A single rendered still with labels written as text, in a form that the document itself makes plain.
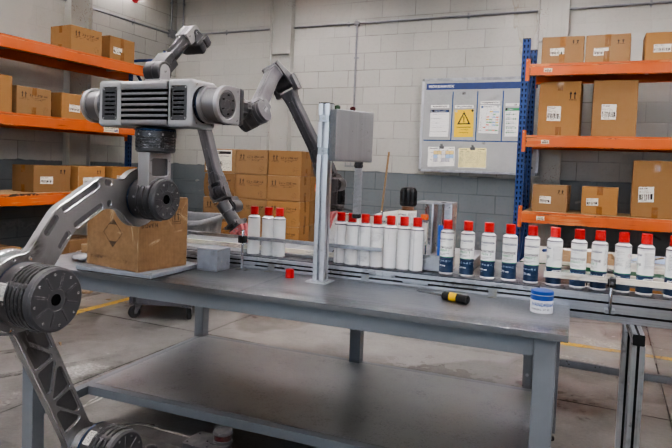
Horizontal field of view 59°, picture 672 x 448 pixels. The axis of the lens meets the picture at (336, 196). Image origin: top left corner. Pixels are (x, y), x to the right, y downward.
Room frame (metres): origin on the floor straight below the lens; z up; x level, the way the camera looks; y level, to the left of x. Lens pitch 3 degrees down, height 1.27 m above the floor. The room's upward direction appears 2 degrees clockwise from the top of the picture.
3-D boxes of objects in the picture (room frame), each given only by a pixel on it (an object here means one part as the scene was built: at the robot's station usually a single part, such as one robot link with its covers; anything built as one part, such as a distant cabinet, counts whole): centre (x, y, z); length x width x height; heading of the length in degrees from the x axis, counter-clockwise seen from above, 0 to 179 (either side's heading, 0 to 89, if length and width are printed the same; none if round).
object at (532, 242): (2.09, -0.70, 0.98); 0.05 x 0.05 x 0.20
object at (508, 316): (2.60, 0.08, 0.82); 2.10 x 1.31 x 0.02; 68
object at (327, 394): (2.60, 0.08, 0.40); 2.04 x 1.25 x 0.81; 68
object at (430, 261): (2.31, -0.39, 1.01); 0.14 x 0.13 x 0.26; 68
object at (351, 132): (2.26, -0.03, 1.38); 0.17 x 0.10 x 0.19; 123
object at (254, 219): (2.50, 0.34, 0.98); 0.05 x 0.05 x 0.20
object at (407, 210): (2.87, -0.35, 1.04); 0.09 x 0.09 x 0.29
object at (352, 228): (2.33, -0.07, 0.98); 0.05 x 0.05 x 0.20
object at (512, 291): (2.38, 0.04, 0.85); 1.65 x 0.11 x 0.05; 68
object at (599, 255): (2.01, -0.90, 0.98); 0.05 x 0.05 x 0.20
